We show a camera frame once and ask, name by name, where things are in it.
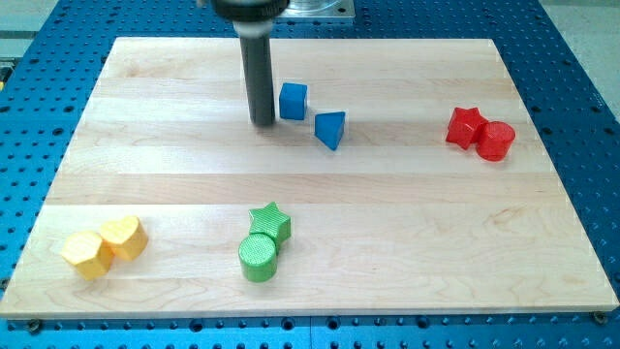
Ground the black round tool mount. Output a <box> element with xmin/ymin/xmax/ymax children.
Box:
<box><xmin>210</xmin><ymin>0</ymin><xmax>290</xmax><ymax>22</ymax></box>

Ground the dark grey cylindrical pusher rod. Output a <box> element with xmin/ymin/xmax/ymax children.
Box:
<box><xmin>233</xmin><ymin>20</ymin><xmax>275</xmax><ymax>127</ymax></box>

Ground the blue cube block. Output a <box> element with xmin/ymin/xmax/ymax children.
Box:
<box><xmin>279</xmin><ymin>82</ymin><xmax>308</xmax><ymax>120</ymax></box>

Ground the blue triangle block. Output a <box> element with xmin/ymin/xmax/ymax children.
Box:
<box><xmin>314</xmin><ymin>111</ymin><xmax>346</xmax><ymax>151</ymax></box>

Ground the grey metal mounting plate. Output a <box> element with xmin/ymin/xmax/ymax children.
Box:
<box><xmin>279</xmin><ymin>0</ymin><xmax>356</xmax><ymax>19</ymax></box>

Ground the green star block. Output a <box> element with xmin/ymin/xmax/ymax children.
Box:
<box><xmin>249</xmin><ymin>202</ymin><xmax>292</xmax><ymax>253</ymax></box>

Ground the light wooden board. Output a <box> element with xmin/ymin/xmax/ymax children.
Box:
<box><xmin>1</xmin><ymin>37</ymin><xmax>618</xmax><ymax>319</ymax></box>

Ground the green cylinder block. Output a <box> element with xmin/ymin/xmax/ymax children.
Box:
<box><xmin>238</xmin><ymin>234</ymin><xmax>277</xmax><ymax>282</ymax></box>

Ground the red star block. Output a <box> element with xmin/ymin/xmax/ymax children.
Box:
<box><xmin>446</xmin><ymin>108</ymin><xmax>488</xmax><ymax>150</ymax></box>

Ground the yellow heart block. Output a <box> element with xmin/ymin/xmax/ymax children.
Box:
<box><xmin>100</xmin><ymin>215</ymin><xmax>148</xmax><ymax>261</ymax></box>

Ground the red cylinder block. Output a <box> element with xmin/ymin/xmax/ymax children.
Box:
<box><xmin>476</xmin><ymin>121</ymin><xmax>516</xmax><ymax>162</ymax></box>

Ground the yellow hexagon block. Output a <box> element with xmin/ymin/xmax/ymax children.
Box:
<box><xmin>61</xmin><ymin>231</ymin><xmax>114</xmax><ymax>281</ymax></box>

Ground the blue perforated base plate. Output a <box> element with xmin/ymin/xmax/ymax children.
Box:
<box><xmin>1</xmin><ymin>0</ymin><xmax>619</xmax><ymax>348</ymax></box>

